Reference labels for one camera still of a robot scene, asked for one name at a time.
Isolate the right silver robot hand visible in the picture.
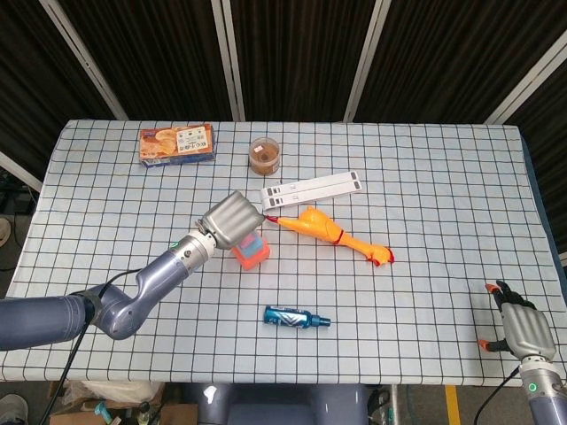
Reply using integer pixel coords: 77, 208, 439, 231
477, 280, 557, 360

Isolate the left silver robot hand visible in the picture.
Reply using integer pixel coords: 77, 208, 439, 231
201, 190, 268, 250

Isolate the light blue foam cube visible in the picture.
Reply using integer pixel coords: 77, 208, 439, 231
237, 234, 263, 259

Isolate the orange foam cube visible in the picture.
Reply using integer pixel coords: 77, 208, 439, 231
230, 238, 271, 270

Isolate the clear jar of rubber bands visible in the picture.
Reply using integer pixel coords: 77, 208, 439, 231
248, 136, 282, 177

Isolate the yellow rubber chicken toy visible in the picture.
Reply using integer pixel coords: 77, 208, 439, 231
264, 205, 395, 267

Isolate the orange snack box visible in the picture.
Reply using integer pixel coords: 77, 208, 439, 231
138, 124, 218, 169

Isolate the blue spray bottle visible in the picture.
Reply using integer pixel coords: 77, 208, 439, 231
263, 305, 332, 331

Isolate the checkered tablecloth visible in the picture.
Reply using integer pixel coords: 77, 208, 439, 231
0, 118, 567, 387

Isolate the grey-blue robot torso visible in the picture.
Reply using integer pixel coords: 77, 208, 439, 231
197, 382, 369, 425

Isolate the cardboard box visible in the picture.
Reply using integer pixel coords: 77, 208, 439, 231
49, 400, 104, 425
159, 403, 198, 425

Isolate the white plastic bag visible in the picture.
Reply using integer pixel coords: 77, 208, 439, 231
64, 380, 165, 411

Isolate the teal plastic bottle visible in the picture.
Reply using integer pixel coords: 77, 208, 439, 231
95, 400, 115, 425

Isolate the grey shoe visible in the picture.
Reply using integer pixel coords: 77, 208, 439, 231
0, 393, 28, 424

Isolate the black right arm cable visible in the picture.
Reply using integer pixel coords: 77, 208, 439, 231
471, 365, 520, 425

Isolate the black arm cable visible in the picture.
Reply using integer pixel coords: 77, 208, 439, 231
471, 365, 520, 425
39, 269, 143, 425

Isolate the white partition post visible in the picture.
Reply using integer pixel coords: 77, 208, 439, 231
0, 151, 44, 192
211, 0, 246, 122
485, 37, 567, 125
38, 0, 129, 121
343, 0, 393, 123

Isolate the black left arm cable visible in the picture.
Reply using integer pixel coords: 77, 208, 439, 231
39, 269, 143, 425

